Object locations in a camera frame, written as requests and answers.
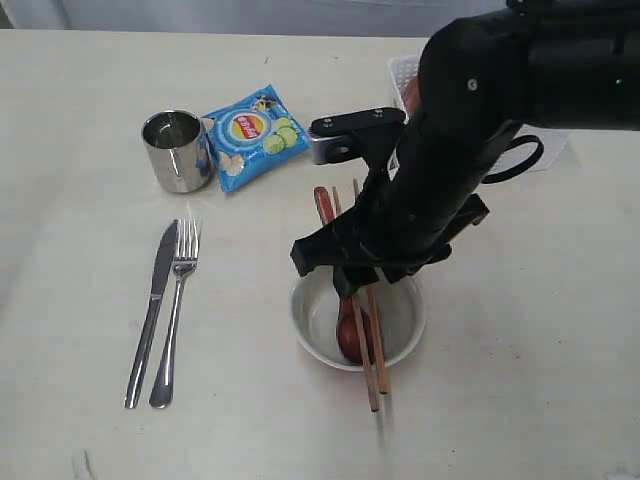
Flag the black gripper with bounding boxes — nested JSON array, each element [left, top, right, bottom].
[[291, 164, 489, 299]]

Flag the blue potato chips bag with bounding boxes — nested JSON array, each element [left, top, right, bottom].
[[201, 85, 309, 193]]

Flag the silver metal table knife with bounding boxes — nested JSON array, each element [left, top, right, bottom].
[[124, 219, 178, 409]]

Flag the pale green ceramic bowl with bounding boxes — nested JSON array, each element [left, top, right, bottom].
[[289, 267, 426, 372]]

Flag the silver foil packet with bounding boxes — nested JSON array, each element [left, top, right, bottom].
[[141, 110, 213, 194]]

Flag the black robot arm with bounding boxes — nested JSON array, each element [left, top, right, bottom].
[[291, 1, 639, 298]]

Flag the white perforated plastic basket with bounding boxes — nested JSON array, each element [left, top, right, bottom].
[[387, 55, 569, 174]]

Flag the dark brown round plate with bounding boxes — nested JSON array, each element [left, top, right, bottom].
[[402, 76, 421, 117]]

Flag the dark brown wooden spoon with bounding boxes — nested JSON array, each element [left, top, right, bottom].
[[314, 186, 362, 365]]

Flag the silver metal fork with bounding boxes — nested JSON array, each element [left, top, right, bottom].
[[149, 219, 200, 409]]

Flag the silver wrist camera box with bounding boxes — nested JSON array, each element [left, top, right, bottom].
[[308, 107, 406, 169]]

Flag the brown wooden chopstick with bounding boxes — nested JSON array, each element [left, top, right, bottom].
[[331, 185, 380, 413], [352, 178, 390, 395]]

